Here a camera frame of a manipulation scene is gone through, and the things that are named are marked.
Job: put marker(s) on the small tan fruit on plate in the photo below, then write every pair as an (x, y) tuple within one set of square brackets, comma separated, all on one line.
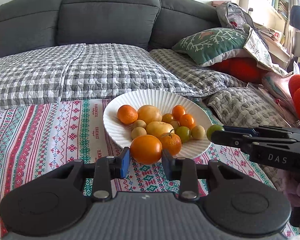
[(175, 125)]

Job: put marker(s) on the large yellow fruit front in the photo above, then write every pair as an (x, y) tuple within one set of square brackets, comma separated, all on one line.
[(157, 128)]

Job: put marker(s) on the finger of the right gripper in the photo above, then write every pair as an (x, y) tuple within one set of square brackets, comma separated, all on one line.
[(245, 130), (234, 139)]

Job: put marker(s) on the large yellow fruit back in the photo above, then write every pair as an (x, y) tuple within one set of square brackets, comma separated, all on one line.
[(149, 113)]

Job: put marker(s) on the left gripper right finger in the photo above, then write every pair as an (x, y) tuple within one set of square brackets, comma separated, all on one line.
[(183, 170)]

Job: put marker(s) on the floral fabric bag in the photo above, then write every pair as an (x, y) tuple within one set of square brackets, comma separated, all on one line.
[(255, 47)]

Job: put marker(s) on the grey patterned quilt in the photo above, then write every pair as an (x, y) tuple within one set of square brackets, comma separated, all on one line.
[(242, 107)]

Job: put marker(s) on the white bookshelf with books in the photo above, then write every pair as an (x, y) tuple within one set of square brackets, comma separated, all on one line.
[(273, 19)]

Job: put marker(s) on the red cushion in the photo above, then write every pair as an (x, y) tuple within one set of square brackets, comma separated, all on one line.
[(242, 68)]

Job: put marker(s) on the white ribbed plate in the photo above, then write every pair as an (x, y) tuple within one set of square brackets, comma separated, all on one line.
[(163, 103)]

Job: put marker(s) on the patterned red green tablecloth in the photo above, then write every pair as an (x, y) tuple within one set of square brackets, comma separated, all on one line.
[(37, 139)]

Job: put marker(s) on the large yellow fruit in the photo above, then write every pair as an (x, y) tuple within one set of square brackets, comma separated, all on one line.
[(157, 128), (149, 113)]

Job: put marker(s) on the dark grey sofa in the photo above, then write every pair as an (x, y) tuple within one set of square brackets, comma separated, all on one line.
[(149, 24)]

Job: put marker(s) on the green tomato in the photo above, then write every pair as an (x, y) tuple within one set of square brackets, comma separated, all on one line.
[(184, 133), (212, 129)]

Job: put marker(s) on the small tan longan fruit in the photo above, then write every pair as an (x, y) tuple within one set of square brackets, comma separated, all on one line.
[(168, 118)]

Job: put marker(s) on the grey checked sofa cover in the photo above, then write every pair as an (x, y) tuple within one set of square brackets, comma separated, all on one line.
[(102, 71)]

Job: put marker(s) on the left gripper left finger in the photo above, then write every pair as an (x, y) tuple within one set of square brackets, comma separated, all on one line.
[(107, 169)]

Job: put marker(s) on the green snowflake cushion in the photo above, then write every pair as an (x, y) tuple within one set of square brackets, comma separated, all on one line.
[(212, 46)]

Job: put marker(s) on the mandarin with stem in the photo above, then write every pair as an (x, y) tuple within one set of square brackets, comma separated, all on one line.
[(171, 142)]

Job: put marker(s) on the round mandarin orange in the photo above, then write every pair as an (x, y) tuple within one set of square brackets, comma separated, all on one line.
[(127, 114)]

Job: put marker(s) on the smooth orange tomato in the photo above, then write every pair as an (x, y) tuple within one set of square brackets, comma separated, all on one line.
[(146, 149)]

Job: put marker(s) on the purple gloved right hand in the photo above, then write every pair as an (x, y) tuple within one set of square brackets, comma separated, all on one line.
[(291, 186)]

